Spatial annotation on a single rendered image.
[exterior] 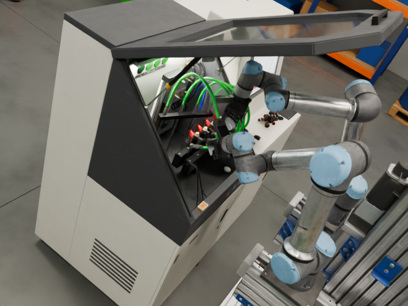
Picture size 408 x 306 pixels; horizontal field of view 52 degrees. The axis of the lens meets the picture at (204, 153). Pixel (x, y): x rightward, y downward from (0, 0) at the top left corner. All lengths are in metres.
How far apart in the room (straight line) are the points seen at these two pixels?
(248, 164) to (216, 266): 1.55
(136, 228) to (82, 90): 0.69
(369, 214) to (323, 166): 0.53
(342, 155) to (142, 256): 1.23
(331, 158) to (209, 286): 1.80
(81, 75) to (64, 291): 1.31
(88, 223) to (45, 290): 0.53
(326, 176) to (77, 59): 1.14
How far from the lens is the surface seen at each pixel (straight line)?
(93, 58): 1.82
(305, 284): 1.74
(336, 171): 1.27
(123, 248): 2.23
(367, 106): 1.79
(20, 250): 2.80
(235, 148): 1.55
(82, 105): 1.95
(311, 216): 1.40
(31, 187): 3.14
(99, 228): 2.28
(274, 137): 2.56
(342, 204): 2.05
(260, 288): 1.81
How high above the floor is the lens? 2.27
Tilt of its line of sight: 36 degrees down
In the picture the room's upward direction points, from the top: 24 degrees clockwise
